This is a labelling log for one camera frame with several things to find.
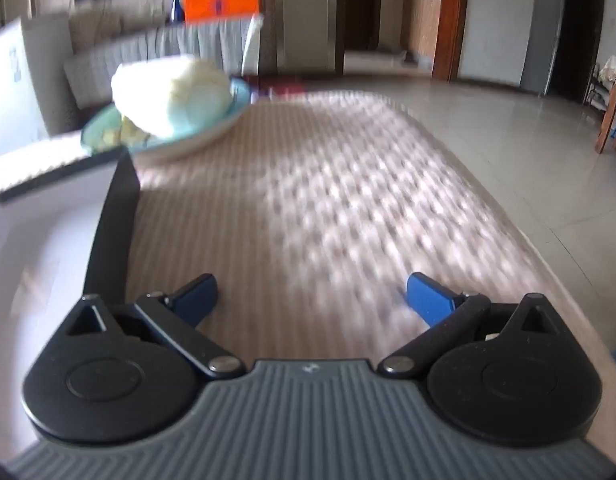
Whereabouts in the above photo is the wooden chair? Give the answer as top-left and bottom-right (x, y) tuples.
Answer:
(585, 55), (616, 155)

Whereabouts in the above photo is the dark wooden door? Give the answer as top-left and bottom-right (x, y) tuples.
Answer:
(338, 0), (385, 53)

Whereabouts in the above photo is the brown wooden door frame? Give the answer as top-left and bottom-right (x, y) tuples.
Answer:
(432, 0), (472, 82)

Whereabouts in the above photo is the light wooden cabinet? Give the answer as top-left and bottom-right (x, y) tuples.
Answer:
(407, 0), (441, 57)

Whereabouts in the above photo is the light blue plate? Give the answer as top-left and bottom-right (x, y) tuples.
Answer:
(81, 77), (251, 161)

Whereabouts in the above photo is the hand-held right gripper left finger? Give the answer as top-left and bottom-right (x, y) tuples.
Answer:
(65, 273), (241, 378)

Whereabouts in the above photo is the napa cabbage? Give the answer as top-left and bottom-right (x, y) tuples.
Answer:
(111, 55), (235, 138)

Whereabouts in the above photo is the white chest freezer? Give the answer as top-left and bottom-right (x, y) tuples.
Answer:
(0, 16), (51, 161)

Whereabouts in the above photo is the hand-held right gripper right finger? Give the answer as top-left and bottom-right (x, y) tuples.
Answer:
(378, 272), (559, 380)

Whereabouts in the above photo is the beige quilted bedspread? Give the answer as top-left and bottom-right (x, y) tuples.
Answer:
(0, 87), (591, 376)

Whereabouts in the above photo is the white box with black edge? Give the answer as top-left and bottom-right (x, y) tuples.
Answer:
(0, 149), (141, 461)

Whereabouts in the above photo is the lace table cloth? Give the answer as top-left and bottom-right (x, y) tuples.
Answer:
(65, 14), (266, 108)

